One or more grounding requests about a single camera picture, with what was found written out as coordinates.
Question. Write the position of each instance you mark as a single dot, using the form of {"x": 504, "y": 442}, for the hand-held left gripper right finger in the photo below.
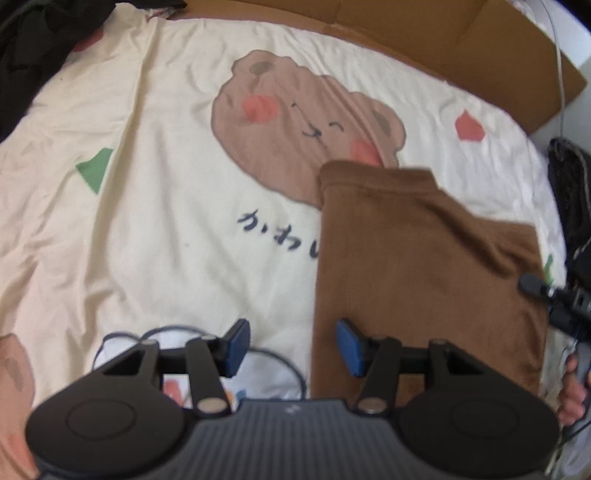
{"x": 351, "y": 347}

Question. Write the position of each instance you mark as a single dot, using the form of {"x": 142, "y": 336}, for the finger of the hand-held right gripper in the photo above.
{"x": 535, "y": 285}

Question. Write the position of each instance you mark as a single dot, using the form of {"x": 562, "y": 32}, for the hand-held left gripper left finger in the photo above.
{"x": 238, "y": 347}

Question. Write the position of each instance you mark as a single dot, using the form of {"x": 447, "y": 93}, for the brown printed t-shirt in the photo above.
{"x": 415, "y": 277}

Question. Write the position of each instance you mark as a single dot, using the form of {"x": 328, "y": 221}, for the person's right hand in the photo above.
{"x": 572, "y": 397}

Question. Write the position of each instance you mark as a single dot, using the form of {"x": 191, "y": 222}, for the pale mint cloth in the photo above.
{"x": 577, "y": 454}

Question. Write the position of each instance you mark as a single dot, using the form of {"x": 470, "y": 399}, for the cream bear print bed sheet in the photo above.
{"x": 138, "y": 207}

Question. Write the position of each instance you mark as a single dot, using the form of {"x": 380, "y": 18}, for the flattened cardboard sheet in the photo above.
{"x": 415, "y": 32}

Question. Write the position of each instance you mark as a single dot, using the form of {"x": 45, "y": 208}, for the crumpled black garment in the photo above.
{"x": 27, "y": 60}

